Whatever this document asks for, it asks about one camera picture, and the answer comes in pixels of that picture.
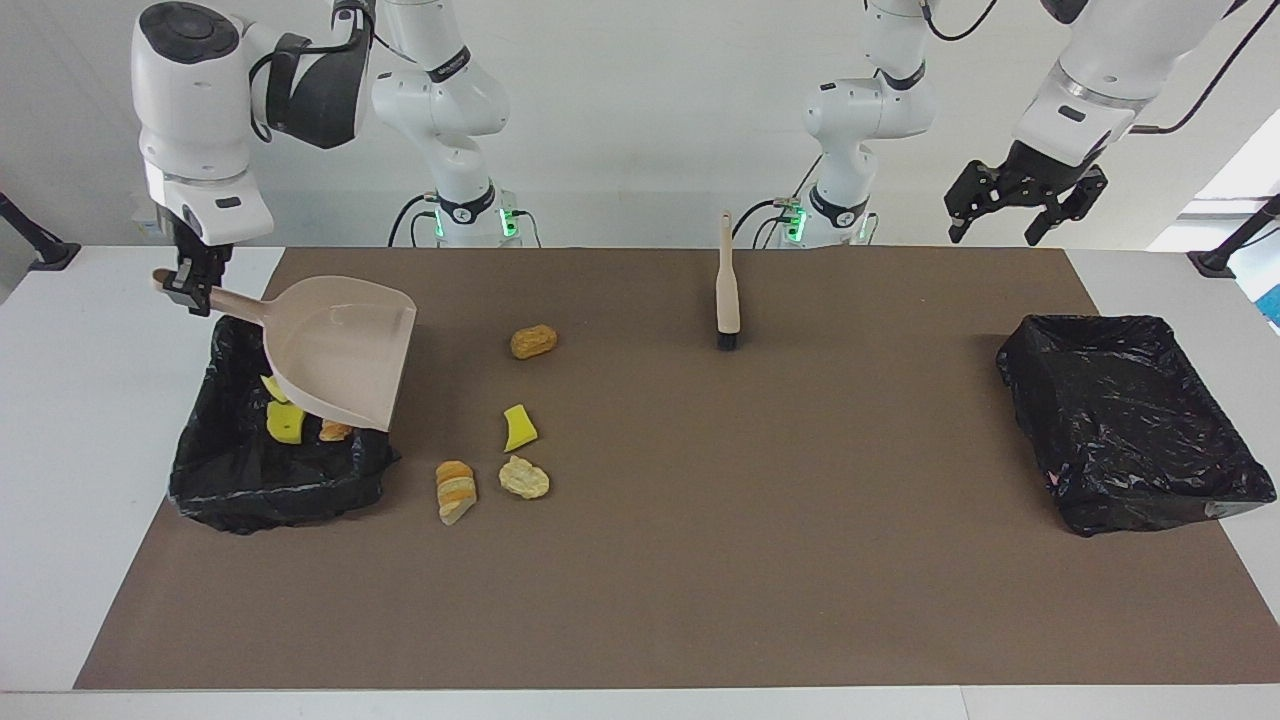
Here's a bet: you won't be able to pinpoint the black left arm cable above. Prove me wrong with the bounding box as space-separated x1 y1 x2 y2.
920 0 1280 134

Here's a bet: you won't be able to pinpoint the beige plastic dustpan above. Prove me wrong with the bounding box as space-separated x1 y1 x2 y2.
152 268 418 433

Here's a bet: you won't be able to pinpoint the orange striped bread piece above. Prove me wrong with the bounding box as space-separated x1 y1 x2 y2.
435 461 478 526

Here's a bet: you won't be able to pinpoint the black bag lined bin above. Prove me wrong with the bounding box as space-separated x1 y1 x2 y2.
168 302 401 534

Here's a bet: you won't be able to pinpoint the black bag bin pink spot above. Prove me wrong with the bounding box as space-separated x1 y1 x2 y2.
997 314 1277 538

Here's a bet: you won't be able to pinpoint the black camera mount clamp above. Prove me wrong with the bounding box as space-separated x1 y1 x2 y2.
1188 193 1280 279
0 192 81 273

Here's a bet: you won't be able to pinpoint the yellow green-backed sponge piece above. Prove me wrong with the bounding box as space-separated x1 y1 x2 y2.
266 400 307 445

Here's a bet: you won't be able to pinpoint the brown table mat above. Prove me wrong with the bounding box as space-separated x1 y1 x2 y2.
75 247 1280 691

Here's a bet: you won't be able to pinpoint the beige hand brush black bristles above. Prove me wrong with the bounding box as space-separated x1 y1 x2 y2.
715 211 742 351

